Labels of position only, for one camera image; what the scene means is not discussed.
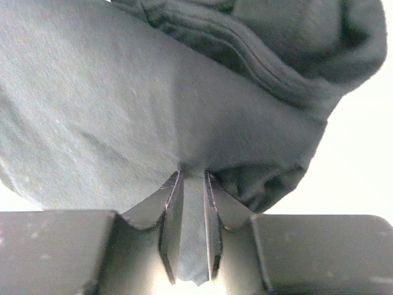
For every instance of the black t shirt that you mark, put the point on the black t shirt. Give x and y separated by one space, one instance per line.
101 101

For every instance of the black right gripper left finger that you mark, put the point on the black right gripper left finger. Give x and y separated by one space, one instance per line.
95 251

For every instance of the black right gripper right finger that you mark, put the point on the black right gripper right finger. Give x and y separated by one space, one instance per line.
251 253

